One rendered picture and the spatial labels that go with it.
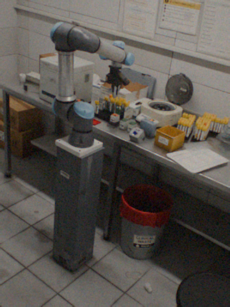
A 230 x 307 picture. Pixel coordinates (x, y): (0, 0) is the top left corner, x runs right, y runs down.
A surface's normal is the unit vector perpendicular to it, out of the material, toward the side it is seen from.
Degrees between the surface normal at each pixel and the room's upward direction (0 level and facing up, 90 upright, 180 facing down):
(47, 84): 90
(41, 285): 0
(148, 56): 90
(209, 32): 94
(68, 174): 90
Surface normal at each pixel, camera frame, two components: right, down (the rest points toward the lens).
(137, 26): -0.63, 0.36
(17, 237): 0.11, -0.87
